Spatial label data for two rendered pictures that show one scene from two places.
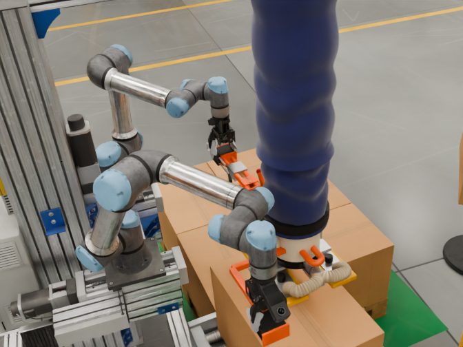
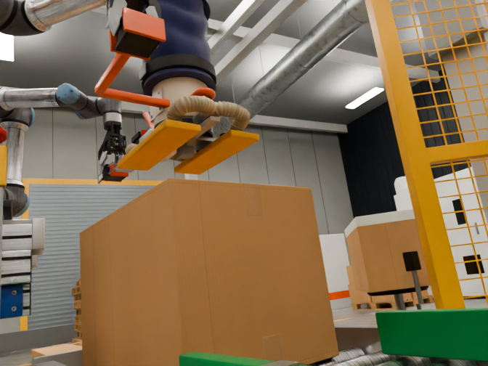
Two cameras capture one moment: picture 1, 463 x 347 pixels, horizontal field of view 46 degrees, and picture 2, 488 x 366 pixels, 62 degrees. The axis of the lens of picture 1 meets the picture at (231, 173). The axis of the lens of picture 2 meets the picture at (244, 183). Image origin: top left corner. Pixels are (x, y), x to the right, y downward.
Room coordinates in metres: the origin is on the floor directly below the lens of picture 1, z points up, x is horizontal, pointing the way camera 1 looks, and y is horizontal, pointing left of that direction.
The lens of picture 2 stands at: (0.29, -0.05, 0.73)
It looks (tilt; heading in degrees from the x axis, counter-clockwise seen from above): 14 degrees up; 344
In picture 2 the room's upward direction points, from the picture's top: 7 degrees counter-clockwise
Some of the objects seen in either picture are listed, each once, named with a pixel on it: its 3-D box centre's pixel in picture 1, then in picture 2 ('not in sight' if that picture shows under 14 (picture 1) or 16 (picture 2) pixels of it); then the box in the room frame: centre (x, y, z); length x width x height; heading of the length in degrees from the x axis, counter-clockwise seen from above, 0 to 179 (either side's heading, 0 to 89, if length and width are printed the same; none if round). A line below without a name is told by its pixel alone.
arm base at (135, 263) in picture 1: (130, 250); not in sight; (1.58, 0.41, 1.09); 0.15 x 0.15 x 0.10
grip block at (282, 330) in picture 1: (269, 325); (136, 35); (1.04, -0.07, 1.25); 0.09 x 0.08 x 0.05; 112
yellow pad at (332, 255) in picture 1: (317, 248); (213, 150); (1.45, -0.29, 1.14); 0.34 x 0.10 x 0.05; 22
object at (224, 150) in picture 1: (224, 154); (115, 173); (1.97, 0.02, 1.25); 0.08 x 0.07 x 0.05; 22
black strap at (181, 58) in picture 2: (294, 209); (178, 79); (1.41, -0.20, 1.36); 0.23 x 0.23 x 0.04
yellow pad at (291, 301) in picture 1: (271, 267); (155, 143); (1.38, -0.11, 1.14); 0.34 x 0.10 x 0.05; 22
